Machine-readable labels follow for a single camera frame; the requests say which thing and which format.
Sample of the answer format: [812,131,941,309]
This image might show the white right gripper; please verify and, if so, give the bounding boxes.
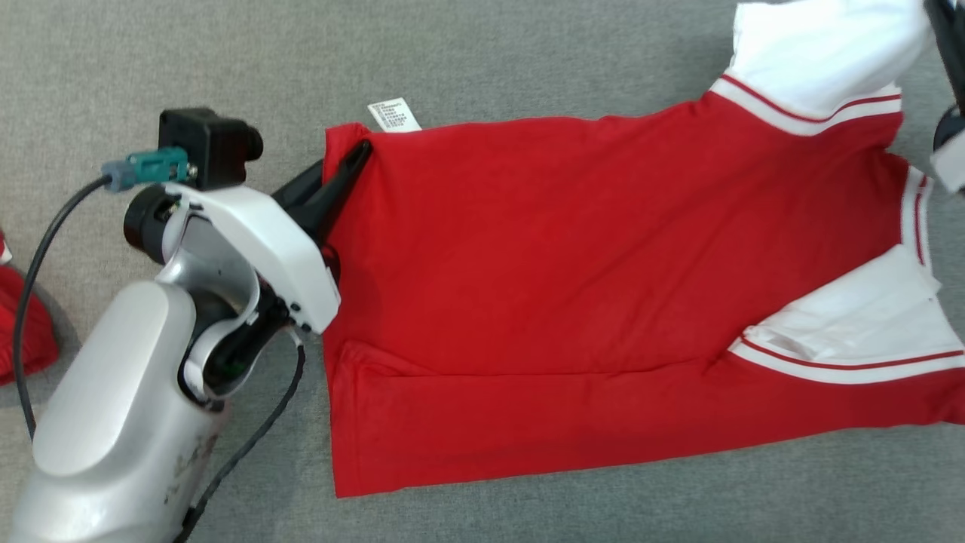
[924,0,965,193]

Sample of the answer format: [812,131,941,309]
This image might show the thin black cable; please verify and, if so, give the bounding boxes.
[173,332,308,543]

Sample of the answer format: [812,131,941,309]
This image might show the black cable with teal plug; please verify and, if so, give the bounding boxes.
[13,147,198,442]

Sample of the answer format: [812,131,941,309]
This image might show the red jersey with white sleeves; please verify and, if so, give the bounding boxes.
[320,0,965,499]

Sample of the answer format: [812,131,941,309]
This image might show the red shorts with elastic waistband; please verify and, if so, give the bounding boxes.
[0,230,60,387]

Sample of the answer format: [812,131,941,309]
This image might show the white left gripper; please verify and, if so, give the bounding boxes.
[123,140,374,336]

